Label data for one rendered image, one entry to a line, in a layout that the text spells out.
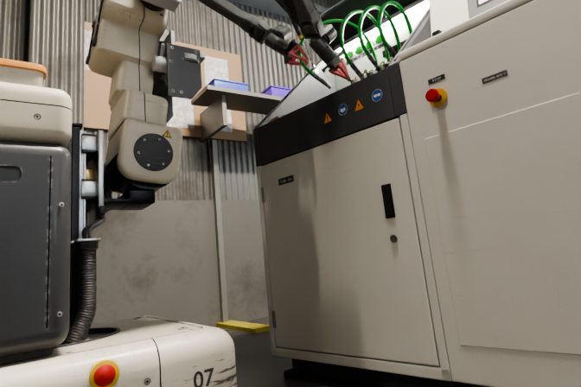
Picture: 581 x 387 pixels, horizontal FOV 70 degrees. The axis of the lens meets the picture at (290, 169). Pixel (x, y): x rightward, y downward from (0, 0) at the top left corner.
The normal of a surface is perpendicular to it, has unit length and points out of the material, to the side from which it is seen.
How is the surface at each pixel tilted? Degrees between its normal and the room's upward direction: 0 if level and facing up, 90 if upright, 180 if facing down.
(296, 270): 90
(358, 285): 90
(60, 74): 90
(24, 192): 90
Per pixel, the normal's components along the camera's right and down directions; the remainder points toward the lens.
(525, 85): -0.72, -0.07
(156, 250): 0.56, -0.23
